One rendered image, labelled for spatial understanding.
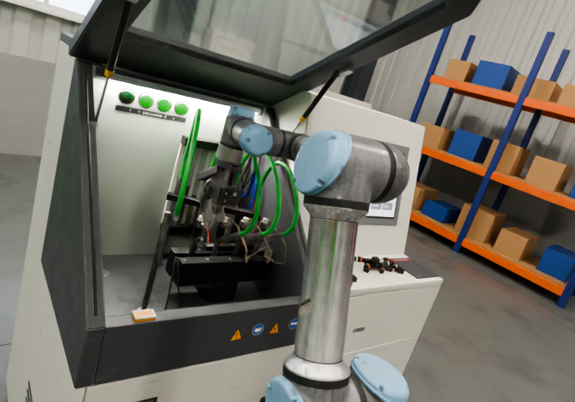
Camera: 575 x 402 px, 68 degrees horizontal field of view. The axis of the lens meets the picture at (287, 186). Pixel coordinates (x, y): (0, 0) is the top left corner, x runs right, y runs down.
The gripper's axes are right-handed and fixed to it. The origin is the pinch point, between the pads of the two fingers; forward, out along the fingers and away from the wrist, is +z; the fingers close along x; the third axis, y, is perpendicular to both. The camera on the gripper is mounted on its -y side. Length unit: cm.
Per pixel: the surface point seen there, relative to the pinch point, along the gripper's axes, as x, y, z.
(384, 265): 74, 12, 11
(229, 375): 7.5, 21.6, 38.6
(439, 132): 496, -262, -35
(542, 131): 625, -183, -81
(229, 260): 11.6, -0.2, 13.3
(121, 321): -27.3, 20.0, 16.3
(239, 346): 7.7, 21.6, 28.8
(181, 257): -2.4, -5.5, 14.6
